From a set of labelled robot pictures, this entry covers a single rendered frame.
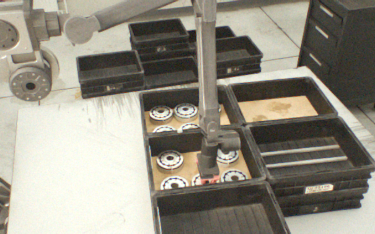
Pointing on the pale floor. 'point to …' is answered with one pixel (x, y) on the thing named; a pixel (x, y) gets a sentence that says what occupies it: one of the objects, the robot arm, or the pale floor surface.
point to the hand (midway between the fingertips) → (205, 181)
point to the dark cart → (352, 49)
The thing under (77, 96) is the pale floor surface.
